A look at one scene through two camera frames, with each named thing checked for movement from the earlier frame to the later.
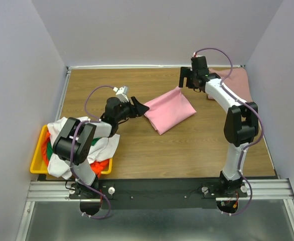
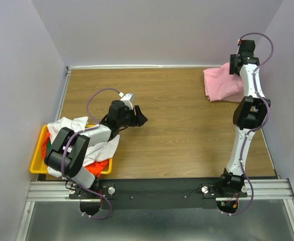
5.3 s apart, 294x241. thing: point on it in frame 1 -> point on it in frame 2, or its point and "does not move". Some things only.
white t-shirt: (102, 148) does not move
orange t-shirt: (98, 166) does not move
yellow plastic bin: (38, 166) does not move
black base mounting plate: (156, 193) does not move
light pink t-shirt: (168, 110) -> (220, 85)
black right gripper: (183, 77) -> (244, 59)
